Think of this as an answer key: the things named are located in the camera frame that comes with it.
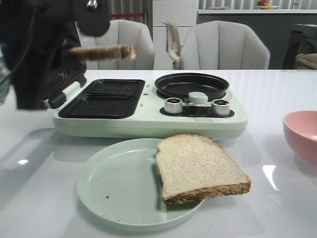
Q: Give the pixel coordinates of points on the white bread slice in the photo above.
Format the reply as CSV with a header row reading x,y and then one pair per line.
x,y
113,52
193,168

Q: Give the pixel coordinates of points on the mint green sandwich maker lid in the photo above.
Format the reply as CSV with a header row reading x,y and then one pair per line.
x,y
61,83

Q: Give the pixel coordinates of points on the pink bowl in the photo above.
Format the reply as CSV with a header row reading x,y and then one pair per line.
x,y
300,132

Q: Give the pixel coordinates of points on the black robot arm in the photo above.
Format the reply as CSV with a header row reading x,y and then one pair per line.
x,y
35,39

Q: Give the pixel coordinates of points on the mint green breakfast maker base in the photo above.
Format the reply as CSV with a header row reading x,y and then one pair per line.
x,y
133,108

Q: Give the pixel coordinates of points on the left silver control knob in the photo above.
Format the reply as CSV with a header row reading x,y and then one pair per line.
x,y
173,105

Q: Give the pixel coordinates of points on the silver control knob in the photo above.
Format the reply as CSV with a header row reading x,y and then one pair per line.
x,y
220,107
173,105

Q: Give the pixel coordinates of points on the black round frying pan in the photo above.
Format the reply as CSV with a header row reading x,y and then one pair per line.
x,y
179,85

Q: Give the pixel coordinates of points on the right silver control knob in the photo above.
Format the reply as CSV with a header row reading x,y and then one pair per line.
x,y
220,107

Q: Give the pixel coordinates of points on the beige office chair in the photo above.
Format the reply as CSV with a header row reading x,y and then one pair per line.
x,y
173,45

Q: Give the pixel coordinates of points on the mint green round plate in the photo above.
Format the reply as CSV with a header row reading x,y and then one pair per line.
x,y
121,185

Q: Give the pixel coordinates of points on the right grey upholstered chair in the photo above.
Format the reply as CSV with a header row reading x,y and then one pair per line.
x,y
223,45

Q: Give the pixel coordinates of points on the white cabinet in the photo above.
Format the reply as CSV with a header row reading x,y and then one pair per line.
x,y
183,13

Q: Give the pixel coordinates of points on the dark grey counter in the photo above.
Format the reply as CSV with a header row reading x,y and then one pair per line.
x,y
286,33

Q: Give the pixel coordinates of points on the fruit bowl on counter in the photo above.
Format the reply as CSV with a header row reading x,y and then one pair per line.
x,y
263,4

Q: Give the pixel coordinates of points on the beige cushion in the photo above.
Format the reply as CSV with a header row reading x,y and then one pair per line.
x,y
309,60

